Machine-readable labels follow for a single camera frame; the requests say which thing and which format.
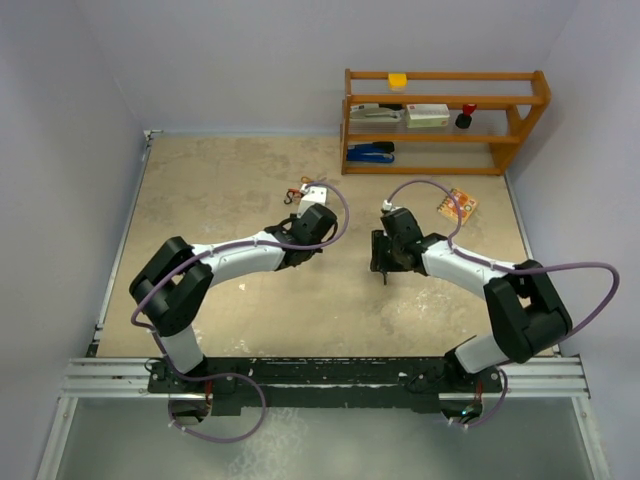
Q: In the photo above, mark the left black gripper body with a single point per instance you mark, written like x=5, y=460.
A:
x=311, y=251

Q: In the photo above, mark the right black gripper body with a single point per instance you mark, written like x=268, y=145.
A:
x=395, y=248

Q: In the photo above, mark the black carabiner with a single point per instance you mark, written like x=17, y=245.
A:
x=289, y=198

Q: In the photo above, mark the orange carabiner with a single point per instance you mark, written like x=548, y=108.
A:
x=308, y=180

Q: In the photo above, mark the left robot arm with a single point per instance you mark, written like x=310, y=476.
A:
x=172, y=286

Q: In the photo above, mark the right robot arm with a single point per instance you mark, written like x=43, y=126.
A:
x=525, y=311

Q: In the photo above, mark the orange spiral notebook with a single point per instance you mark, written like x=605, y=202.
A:
x=457, y=207

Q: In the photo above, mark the blue stapler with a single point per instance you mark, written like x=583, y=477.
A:
x=379, y=152

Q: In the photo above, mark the wooden shelf rack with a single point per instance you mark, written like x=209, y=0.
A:
x=508, y=107

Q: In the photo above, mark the grey stapler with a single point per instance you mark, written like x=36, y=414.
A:
x=376, y=113

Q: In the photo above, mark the white and red box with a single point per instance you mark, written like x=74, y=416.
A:
x=426, y=115

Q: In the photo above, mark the red and black stamp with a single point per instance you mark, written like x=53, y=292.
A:
x=464, y=119

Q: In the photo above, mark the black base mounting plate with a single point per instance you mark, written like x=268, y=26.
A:
x=419, y=384

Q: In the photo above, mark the yellow lidded jar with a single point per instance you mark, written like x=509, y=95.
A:
x=397, y=82

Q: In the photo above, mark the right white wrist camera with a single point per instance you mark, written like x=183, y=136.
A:
x=388, y=207

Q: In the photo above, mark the aluminium rail frame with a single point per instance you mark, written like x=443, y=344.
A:
x=109, y=426

